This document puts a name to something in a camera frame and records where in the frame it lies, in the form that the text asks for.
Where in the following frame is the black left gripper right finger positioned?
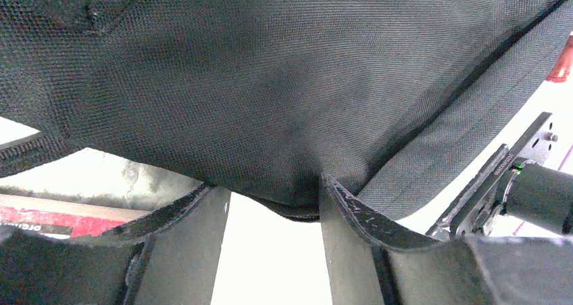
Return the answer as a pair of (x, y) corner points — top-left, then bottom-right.
(319, 173), (572, 304)

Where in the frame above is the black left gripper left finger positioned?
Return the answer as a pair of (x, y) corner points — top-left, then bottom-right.
(1, 184), (230, 304)

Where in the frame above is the black student backpack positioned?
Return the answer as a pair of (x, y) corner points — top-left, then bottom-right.
(1, 0), (572, 220)

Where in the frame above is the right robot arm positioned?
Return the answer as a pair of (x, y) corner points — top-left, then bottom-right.
(495, 158), (572, 235)

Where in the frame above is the dark red book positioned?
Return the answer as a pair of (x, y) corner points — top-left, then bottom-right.
(1, 194), (148, 239)

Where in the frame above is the copper brass tap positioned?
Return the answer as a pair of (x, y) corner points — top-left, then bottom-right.
(545, 33), (572, 83)

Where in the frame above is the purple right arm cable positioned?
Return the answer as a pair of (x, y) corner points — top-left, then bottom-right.
(512, 143), (573, 237)

